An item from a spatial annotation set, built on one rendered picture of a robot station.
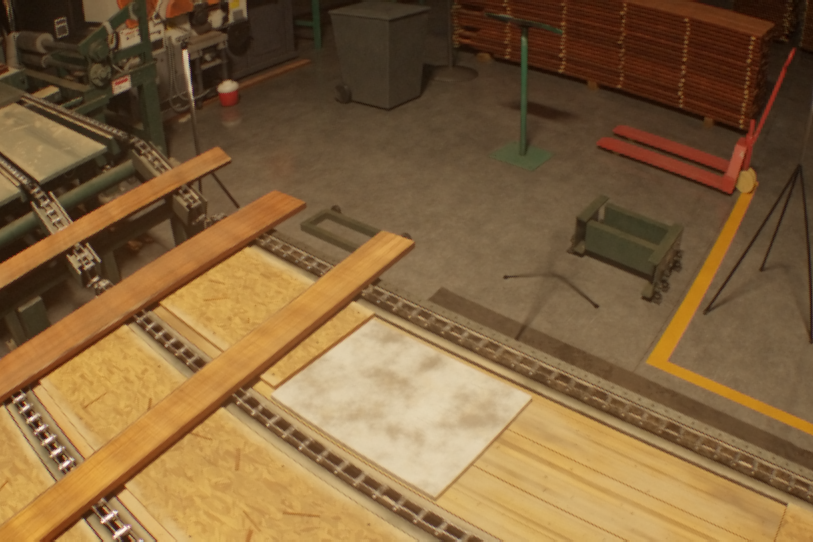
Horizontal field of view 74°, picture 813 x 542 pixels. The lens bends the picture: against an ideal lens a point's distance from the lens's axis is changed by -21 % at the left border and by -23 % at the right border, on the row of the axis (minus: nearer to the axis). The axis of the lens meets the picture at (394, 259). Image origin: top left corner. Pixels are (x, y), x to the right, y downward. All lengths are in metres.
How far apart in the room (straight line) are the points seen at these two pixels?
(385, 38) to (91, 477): 4.72
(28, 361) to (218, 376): 0.76
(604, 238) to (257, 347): 2.41
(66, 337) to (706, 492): 2.13
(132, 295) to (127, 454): 0.79
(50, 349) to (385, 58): 4.30
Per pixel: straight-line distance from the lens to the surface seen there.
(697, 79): 6.67
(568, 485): 1.77
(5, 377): 2.36
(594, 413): 1.95
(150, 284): 2.50
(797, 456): 3.25
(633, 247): 3.88
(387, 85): 5.98
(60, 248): 2.88
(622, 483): 1.81
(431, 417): 1.88
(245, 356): 2.07
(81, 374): 2.28
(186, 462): 1.87
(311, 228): 4.25
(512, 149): 5.36
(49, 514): 1.85
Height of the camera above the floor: 2.22
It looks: 34 degrees down
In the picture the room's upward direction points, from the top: 2 degrees counter-clockwise
